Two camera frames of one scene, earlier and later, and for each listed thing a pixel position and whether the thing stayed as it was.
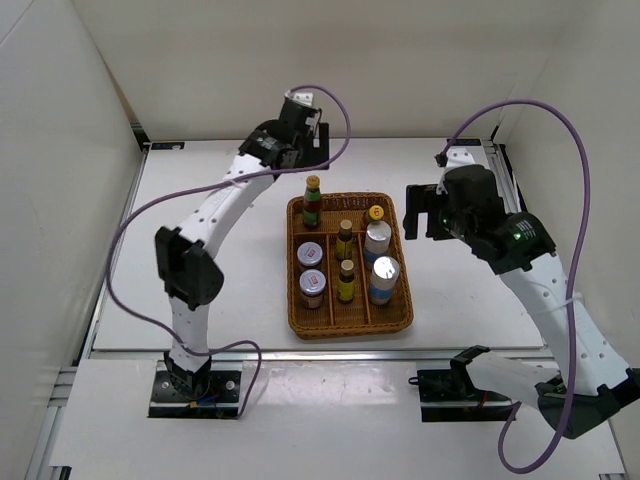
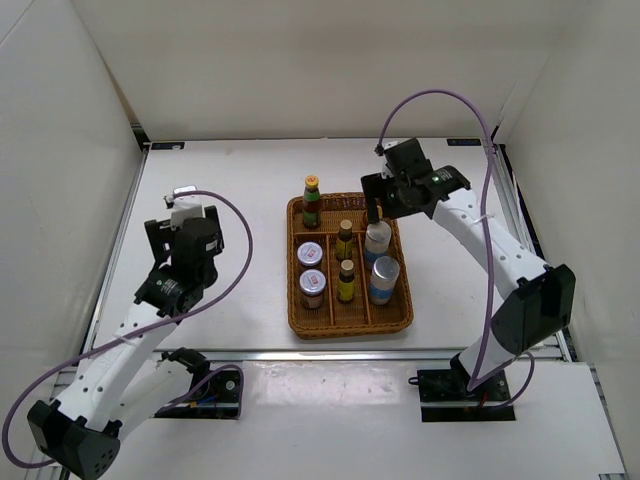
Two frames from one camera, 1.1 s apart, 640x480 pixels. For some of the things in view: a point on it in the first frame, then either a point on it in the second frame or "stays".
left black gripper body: x=309 y=155 -> x=169 y=240
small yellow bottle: x=344 y=246 stays
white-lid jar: x=309 y=254 stays
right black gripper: x=424 y=199 -> x=374 y=186
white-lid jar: x=312 y=283 stays
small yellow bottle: x=346 y=282 stays
